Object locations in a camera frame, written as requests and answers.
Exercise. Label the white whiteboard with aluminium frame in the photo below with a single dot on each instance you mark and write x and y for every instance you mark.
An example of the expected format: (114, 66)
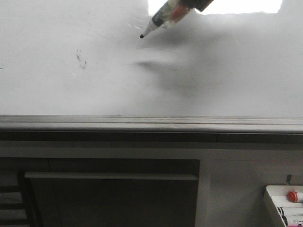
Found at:
(81, 64)

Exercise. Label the white black-tipped whiteboard marker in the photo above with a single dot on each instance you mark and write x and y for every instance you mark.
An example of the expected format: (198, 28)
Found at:
(170, 13)

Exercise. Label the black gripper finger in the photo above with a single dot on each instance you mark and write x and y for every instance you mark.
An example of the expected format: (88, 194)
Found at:
(200, 5)

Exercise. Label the black-capped white marker upper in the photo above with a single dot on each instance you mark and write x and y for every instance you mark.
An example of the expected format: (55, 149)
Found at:
(289, 211)

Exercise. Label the black-capped white marker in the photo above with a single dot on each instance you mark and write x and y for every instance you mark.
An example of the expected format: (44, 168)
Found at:
(289, 211)
(293, 221)

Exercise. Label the white plastic marker tray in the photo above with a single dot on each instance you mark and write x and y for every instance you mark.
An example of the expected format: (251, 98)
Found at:
(276, 196)

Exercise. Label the red-capped white marker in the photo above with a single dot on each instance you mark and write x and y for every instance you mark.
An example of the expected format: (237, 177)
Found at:
(295, 197)

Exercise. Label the black-capped white marker middle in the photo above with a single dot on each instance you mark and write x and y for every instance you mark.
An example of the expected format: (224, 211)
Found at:
(293, 221)

